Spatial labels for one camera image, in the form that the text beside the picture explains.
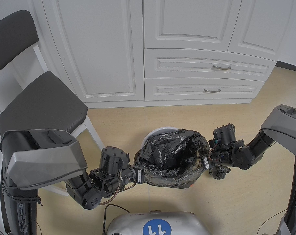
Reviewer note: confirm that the black plastic bag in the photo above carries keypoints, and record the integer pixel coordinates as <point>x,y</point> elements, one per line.
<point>172,155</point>

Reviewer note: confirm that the crumpled black plastic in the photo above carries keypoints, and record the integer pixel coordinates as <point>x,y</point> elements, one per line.
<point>218,173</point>

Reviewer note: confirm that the white wardrobe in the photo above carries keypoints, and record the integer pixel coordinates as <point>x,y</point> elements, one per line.
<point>187,21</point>

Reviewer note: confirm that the white trash bin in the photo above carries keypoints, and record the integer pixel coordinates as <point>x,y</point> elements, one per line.
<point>160,131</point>

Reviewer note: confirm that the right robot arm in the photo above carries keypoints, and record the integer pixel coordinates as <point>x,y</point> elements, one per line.
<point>282,128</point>

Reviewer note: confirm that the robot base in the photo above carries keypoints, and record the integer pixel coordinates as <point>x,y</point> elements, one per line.
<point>128,224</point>

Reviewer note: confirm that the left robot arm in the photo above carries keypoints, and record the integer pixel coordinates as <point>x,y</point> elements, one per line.
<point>45,155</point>

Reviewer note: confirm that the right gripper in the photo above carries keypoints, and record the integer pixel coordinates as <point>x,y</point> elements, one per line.
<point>217,160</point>

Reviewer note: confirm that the grey padded white chair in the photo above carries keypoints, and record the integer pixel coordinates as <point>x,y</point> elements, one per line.
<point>40,101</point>

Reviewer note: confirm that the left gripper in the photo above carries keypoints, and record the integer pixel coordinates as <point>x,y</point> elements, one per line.
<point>134,174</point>

